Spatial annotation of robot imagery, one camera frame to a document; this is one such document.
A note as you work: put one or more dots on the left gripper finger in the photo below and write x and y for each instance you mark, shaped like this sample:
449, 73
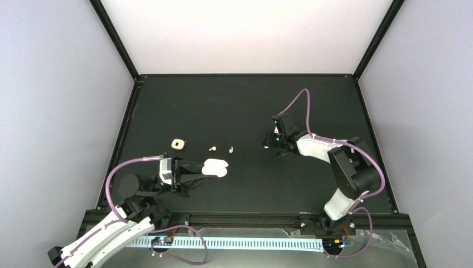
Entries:
190, 168
191, 182

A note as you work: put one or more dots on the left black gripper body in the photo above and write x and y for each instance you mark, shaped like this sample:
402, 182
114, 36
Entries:
176, 170

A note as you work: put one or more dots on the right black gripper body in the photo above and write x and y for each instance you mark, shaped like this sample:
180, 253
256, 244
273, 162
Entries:
275, 143

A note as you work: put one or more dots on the oval white charging case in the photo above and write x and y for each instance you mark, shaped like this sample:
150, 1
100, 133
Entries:
215, 167

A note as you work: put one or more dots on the square white earbud case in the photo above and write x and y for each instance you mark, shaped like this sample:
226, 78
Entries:
178, 144

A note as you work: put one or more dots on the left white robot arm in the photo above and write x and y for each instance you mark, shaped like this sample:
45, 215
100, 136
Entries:
140, 212

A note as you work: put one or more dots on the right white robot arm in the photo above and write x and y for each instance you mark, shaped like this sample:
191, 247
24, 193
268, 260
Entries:
356, 173

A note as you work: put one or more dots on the left small circuit board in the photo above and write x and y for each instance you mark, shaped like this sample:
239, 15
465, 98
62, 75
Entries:
162, 241

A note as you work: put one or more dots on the small circuit board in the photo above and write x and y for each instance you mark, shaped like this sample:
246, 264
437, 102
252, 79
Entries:
336, 243
162, 241

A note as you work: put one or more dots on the right small circuit board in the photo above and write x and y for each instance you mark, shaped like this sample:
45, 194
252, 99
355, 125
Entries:
336, 243

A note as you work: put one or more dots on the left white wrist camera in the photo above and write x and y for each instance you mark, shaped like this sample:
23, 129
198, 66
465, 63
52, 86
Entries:
166, 171

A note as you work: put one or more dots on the black aluminium front rail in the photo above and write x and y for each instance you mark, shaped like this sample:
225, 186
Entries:
285, 220

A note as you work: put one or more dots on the white slotted cable duct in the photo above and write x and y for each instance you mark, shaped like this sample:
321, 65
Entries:
236, 243

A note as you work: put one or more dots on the right black frame post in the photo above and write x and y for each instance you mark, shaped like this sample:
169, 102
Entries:
380, 33

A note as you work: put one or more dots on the black frame post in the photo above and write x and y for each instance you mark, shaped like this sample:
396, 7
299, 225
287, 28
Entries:
113, 34
380, 33

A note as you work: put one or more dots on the left black frame post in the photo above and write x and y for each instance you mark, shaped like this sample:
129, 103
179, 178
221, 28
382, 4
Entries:
113, 34

